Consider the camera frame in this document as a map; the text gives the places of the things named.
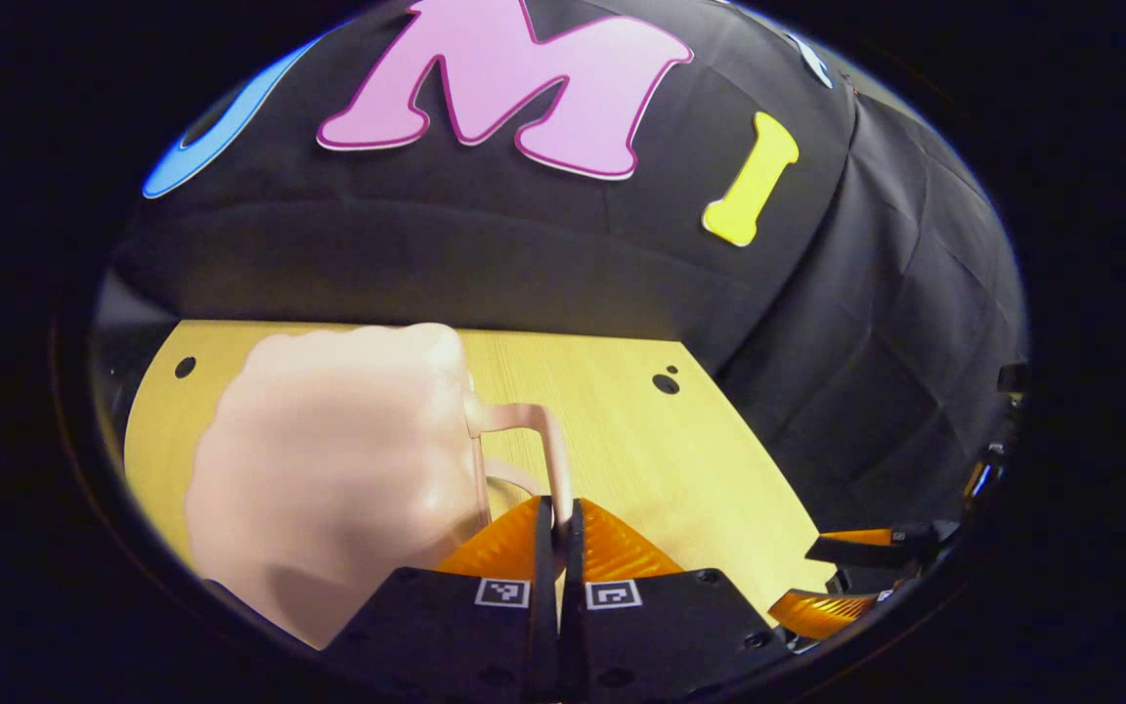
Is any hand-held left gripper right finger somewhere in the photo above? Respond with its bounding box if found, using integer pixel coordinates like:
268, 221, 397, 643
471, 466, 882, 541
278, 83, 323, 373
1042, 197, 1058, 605
561, 497, 800, 701

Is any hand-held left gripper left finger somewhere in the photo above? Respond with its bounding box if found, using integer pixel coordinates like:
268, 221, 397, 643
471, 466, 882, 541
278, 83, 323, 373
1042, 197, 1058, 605
324, 494, 560, 701

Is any blue and orange object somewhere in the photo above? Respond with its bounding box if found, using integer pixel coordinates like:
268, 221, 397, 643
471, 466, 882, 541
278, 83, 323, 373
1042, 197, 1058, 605
962, 445, 1006, 502

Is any pink suitcase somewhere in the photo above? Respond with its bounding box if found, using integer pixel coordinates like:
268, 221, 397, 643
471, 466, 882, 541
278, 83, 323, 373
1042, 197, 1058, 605
184, 323, 575, 651

